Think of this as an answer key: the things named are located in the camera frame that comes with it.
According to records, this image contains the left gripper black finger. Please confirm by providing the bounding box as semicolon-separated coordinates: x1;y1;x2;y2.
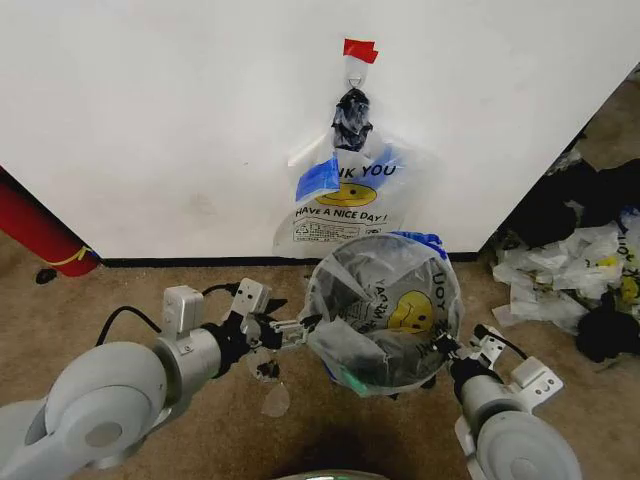
279;331;314;352
269;315;324;335

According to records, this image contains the grey round trash bin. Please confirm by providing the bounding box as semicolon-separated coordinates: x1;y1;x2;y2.
299;233;466;397

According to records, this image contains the smiley bag lining bin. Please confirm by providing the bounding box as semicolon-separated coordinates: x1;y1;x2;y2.
298;230;467;399

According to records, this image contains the thank you smiley garbage bag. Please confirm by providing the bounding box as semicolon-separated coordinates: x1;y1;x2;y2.
272;88;407;260

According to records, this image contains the black crumpled bag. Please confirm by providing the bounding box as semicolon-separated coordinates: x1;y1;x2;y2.
574;292;640;365

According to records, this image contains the black bag heap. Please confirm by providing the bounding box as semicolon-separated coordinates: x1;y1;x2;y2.
512;158;640;249

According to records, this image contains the clear plastic scrap with black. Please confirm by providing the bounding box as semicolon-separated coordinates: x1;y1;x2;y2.
246;348;282;384

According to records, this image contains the black baseboard strip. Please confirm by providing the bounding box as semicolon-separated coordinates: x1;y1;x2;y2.
95;251;482;268

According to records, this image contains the pile of white plastic bags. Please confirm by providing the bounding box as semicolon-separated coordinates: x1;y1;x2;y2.
491;199;640;337

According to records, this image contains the white robot front shell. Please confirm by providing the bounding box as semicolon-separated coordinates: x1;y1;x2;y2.
269;452;362;480

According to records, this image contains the blue tape piece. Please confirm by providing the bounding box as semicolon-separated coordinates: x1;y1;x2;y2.
295;151;342;199

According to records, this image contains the yellow zip tie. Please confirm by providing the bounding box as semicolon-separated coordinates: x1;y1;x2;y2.
53;246;90;267

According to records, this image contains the red cylinder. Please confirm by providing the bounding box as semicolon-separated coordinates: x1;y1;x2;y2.
0;167;99;277

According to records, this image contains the red tape strip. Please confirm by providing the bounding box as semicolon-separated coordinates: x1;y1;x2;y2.
342;37;380;64

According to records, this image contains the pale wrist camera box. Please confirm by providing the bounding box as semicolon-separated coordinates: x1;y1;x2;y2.
468;327;507;372
233;278;272;317

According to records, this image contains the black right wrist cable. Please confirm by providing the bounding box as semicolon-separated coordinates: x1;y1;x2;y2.
473;323;530;362

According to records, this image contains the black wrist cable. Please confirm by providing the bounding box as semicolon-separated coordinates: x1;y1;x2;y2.
473;323;530;362
96;282;242;347

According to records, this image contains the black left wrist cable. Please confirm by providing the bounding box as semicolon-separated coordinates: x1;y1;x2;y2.
96;282;242;347

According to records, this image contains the white wall hook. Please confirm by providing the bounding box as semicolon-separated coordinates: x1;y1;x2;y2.
344;55;374;87

